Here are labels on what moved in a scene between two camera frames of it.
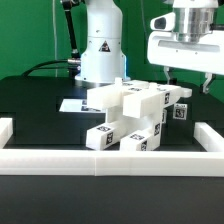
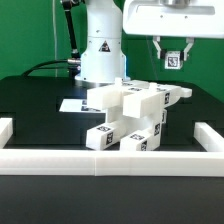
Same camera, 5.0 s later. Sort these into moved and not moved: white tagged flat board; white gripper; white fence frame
Moved: white gripper
Not moved: white tagged flat board; white fence frame
